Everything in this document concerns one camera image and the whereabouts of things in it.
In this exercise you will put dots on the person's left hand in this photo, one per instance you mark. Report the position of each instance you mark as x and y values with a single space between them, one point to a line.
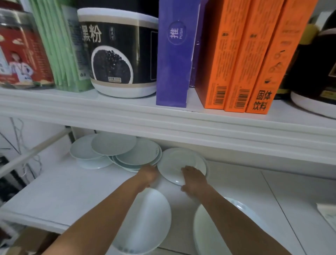
148 176

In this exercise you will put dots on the person's right hand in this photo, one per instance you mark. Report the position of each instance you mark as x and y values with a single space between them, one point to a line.
195 181

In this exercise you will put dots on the round printed pale green plate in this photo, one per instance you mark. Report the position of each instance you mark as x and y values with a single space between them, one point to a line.
149 218
207 231

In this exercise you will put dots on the pile of pale green plates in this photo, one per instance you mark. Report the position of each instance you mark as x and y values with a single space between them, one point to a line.
113 143

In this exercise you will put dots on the person's left forearm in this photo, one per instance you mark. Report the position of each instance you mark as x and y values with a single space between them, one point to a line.
99 226

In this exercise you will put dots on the person's right forearm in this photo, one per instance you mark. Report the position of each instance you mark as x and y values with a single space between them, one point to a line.
236 226

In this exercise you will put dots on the tall purple box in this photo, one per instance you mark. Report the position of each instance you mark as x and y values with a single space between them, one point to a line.
173 65

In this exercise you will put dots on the dark purple box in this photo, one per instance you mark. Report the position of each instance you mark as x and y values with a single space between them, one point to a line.
195 65

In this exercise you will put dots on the black tub bean picture label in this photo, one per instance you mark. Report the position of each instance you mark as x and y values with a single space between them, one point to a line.
118 52

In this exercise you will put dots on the white paper notepad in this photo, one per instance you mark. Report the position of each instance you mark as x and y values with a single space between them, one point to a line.
328 214

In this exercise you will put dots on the black tin yellow lid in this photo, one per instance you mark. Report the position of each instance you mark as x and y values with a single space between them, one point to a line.
288 78

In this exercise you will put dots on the clear plastic sachet box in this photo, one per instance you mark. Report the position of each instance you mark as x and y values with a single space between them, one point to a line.
78 52

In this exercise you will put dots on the black tub green powder label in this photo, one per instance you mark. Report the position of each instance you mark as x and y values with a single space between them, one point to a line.
320 78

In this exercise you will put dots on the row of green sachets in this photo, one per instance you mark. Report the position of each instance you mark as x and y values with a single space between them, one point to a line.
50 44

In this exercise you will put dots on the clear jar red label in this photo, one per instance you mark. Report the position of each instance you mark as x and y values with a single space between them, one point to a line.
23 52

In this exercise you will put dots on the white metal rail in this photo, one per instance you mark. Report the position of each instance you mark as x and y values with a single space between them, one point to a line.
34 152

